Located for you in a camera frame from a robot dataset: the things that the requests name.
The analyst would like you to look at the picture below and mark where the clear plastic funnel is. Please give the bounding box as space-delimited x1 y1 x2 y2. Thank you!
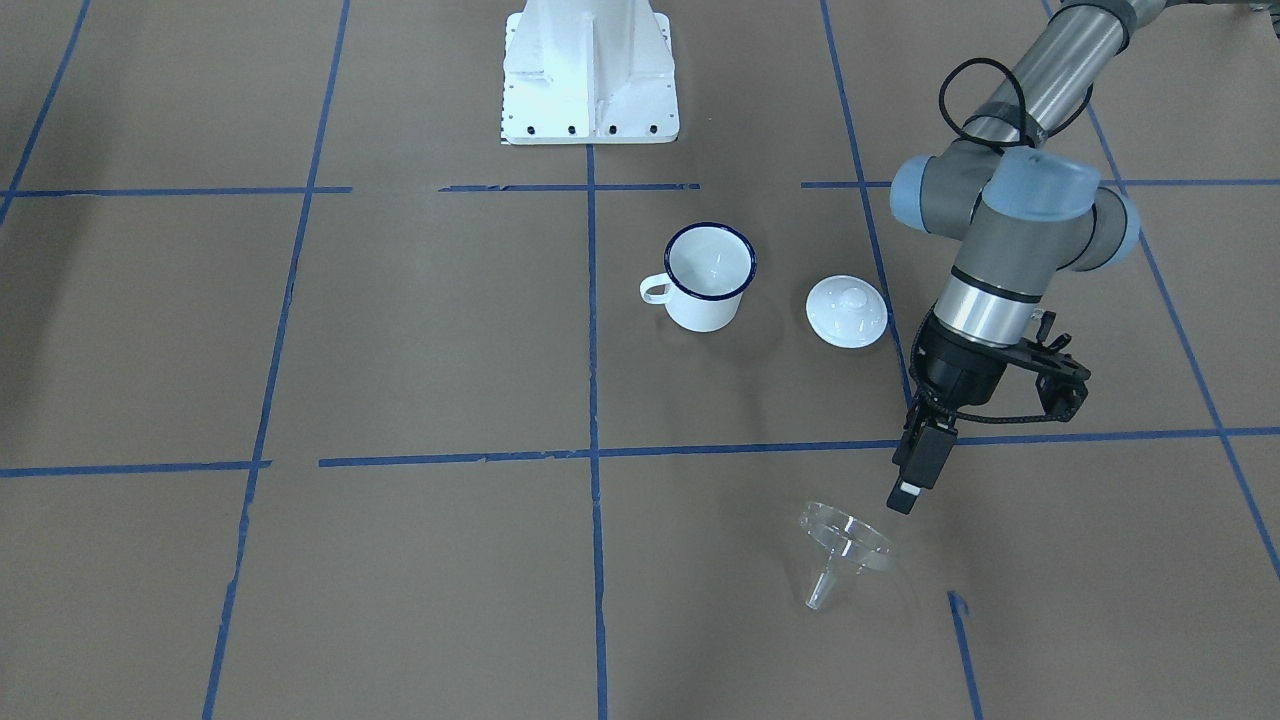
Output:
799 501 897 611

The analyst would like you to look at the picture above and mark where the white enamel mug blue rim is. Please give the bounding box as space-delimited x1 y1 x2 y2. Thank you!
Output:
639 222 756 333

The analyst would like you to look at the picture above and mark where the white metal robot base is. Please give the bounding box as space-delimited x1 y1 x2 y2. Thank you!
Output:
500 1 681 146

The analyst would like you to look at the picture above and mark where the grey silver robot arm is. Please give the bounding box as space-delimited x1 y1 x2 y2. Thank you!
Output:
886 1 1167 514

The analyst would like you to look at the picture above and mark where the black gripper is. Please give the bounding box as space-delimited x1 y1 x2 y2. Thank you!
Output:
886 310 1009 515

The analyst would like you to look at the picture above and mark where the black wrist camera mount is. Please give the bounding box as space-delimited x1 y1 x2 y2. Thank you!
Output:
1006 310 1091 423

